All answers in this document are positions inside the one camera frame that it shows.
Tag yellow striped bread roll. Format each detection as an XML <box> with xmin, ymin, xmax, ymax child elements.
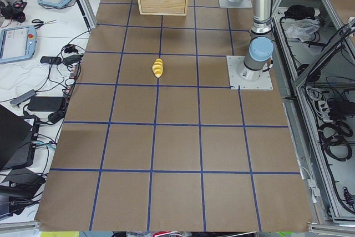
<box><xmin>152</xmin><ymin>58</ymin><xmax>164</xmax><ymax>79</ymax></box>

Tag blue teach pendant near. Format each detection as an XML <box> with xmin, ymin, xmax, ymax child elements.
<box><xmin>1</xmin><ymin>26</ymin><xmax>37</xmax><ymax>64</ymax></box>

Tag black power brick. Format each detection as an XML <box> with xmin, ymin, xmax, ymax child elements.
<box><xmin>28</xmin><ymin>96</ymin><xmax>64</xmax><ymax>112</ymax></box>

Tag black laptop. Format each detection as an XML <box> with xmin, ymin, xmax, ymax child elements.
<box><xmin>1</xmin><ymin>106</ymin><xmax>39</xmax><ymax>170</ymax></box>

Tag black handled scissors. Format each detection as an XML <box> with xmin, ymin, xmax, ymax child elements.
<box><xmin>31</xmin><ymin>19</ymin><xmax>57</xmax><ymax>29</ymax></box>

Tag black cable bundle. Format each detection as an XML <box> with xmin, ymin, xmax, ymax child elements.
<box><xmin>318</xmin><ymin>122</ymin><xmax>351</xmax><ymax>163</ymax></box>

